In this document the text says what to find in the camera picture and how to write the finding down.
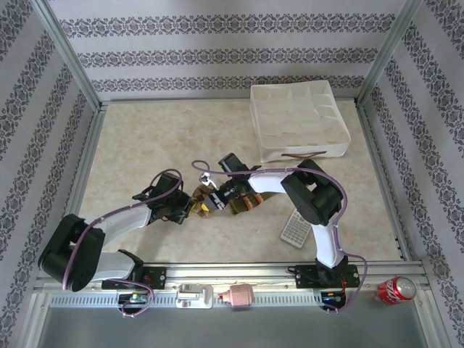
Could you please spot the beige brown green argyle sock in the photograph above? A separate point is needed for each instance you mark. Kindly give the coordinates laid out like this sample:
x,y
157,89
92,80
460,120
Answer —
x,y
201,195

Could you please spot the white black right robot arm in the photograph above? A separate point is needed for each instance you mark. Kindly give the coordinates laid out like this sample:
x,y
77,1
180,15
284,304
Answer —
x,y
264,183

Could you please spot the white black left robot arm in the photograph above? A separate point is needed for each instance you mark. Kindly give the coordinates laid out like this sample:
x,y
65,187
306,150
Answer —
x,y
119,221

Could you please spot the white plastic clamp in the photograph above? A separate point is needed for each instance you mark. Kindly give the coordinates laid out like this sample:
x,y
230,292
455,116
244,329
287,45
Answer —
x,y
194,297

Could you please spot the grey white calculator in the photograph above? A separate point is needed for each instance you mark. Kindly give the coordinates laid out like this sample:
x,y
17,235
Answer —
x,y
295,230

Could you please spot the pink bottle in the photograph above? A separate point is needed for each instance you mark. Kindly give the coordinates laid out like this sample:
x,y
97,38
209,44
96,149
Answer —
x,y
241,294

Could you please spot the small circuit board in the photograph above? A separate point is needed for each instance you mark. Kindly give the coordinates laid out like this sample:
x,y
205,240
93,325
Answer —
x,y
332,298
132,298

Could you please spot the white fabric divider organizer box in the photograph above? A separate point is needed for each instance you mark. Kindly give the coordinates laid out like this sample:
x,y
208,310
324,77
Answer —
x,y
297,119

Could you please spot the red soda can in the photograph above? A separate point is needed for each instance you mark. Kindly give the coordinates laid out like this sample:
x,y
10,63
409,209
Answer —
x,y
397,290

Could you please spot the aluminium frame rail by bases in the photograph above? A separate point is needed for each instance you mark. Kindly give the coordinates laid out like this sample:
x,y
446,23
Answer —
x,y
224,270

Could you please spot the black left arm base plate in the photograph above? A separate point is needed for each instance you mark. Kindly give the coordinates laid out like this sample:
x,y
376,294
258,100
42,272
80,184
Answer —
x,y
156,277

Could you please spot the aluminium side frame rail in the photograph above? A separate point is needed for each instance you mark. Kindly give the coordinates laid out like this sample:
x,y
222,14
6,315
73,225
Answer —
x,y
88,174
384,181

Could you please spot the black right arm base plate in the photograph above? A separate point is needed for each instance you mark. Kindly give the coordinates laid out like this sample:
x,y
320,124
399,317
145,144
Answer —
x,y
304,275

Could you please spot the aluminium frame post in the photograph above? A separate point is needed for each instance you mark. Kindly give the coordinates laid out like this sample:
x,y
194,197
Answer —
x,y
65,54
393,50

